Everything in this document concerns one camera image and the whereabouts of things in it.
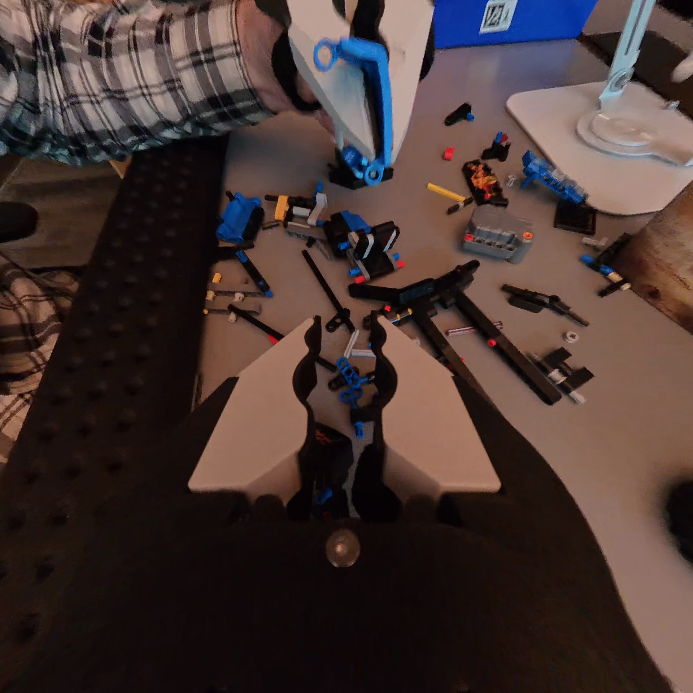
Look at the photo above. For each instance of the black grille toy panel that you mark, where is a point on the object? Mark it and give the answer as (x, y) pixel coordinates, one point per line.
(576, 217)

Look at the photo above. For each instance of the black beam blue pins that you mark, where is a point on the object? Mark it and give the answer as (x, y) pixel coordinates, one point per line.
(255, 273)

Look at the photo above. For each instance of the small blue toy connector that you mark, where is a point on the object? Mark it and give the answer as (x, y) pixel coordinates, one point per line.
(349, 374)

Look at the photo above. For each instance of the blue plastic bin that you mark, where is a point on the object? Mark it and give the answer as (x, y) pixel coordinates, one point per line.
(541, 22)

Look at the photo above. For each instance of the black perforated board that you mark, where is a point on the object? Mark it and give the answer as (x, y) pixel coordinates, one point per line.
(119, 357)

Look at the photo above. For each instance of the blue toy scoop piece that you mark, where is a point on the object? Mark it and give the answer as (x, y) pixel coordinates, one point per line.
(238, 222)

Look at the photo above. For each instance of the small red toy brick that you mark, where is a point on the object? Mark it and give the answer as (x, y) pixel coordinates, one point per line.
(447, 153)

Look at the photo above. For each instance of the blue toy frame piece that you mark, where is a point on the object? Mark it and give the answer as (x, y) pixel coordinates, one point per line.
(379, 108)

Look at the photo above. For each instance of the monster truck toy set box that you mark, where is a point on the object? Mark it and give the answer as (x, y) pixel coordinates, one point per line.
(666, 260)

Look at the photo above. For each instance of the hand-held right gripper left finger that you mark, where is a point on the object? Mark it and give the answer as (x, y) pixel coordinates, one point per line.
(255, 433)

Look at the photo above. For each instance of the black blue toy assembly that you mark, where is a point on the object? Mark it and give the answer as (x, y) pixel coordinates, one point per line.
(363, 244)

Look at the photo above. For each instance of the black toy chassis assembly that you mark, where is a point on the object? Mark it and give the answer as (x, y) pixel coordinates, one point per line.
(487, 336)

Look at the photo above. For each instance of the black toy rod piece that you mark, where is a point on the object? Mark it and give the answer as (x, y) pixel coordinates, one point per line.
(541, 301)

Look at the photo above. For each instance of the small black toy connector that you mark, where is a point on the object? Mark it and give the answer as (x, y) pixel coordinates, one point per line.
(459, 114)

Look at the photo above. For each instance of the black wheel blue rim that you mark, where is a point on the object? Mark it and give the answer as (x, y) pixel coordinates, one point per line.
(680, 520)

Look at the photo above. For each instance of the yellow toy axle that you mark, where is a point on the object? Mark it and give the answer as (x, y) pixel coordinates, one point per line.
(446, 193)

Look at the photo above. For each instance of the grey toy pull-back motor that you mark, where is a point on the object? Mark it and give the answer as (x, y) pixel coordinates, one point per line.
(498, 233)

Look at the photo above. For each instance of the yellow black toy assembly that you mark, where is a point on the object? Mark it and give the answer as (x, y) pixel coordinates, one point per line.
(298, 211)

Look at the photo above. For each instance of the black toy piece red pin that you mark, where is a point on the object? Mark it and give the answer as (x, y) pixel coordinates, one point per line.
(496, 147)

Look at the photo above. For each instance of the long black toy axle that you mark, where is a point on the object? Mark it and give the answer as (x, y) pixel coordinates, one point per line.
(258, 323)

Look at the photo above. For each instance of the white desk stand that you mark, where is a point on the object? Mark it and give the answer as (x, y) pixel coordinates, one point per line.
(563, 130)

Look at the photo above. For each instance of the grey axle tan connectors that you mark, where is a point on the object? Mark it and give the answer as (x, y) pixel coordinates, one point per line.
(233, 295)

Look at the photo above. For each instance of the person's left hand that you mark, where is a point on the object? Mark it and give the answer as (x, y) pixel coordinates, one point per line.
(260, 43)

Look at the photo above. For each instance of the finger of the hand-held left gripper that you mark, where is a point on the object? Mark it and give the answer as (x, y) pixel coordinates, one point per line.
(319, 22)
(412, 43)

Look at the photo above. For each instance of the short black toy axle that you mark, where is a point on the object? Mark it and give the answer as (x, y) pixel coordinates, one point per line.
(323, 284)

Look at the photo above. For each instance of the grey desk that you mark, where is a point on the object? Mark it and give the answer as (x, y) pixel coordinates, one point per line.
(606, 433)

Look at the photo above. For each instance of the black white toy pin cluster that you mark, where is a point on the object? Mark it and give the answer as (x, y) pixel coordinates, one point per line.
(563, 374)

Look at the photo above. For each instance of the black blue toy pin piece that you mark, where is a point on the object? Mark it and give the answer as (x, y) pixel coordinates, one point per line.
(612, 276)

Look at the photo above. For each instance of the person's plaid clothed body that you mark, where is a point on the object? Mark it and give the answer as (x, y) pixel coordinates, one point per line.
(33, 347)

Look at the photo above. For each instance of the small blue toy assembly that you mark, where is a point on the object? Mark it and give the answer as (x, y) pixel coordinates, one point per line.
(552, 179)

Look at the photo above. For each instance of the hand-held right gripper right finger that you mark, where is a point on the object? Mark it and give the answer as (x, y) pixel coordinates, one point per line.
(439, 433)

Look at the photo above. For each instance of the black panel flame sticker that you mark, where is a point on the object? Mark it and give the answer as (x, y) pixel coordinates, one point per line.
(485, 182)

